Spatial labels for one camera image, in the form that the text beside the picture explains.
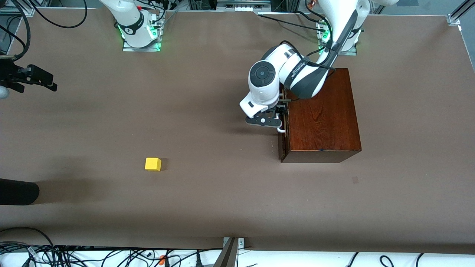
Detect thick black base cable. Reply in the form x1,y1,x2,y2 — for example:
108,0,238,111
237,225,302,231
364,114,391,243
258,13,326,33

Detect aluminium frame profile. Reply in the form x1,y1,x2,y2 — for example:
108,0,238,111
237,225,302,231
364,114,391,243
446,0,475,26
0,0,36,17

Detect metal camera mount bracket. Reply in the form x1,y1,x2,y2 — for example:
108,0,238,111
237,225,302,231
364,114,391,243
213,237,245,267

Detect black foam cylinder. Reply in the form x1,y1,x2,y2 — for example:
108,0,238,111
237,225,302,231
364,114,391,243
0,178,40,206

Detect dark brown wooden cabinet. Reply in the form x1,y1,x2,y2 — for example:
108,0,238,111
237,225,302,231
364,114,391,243
281,68,362,164

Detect grey power strip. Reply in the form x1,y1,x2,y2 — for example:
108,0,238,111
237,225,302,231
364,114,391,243
216,0,272,12

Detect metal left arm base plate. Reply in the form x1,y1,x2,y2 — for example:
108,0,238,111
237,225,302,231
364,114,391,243
316,20,358,56

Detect black arched cable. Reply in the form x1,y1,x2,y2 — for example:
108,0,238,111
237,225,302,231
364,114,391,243
0,227,56,248

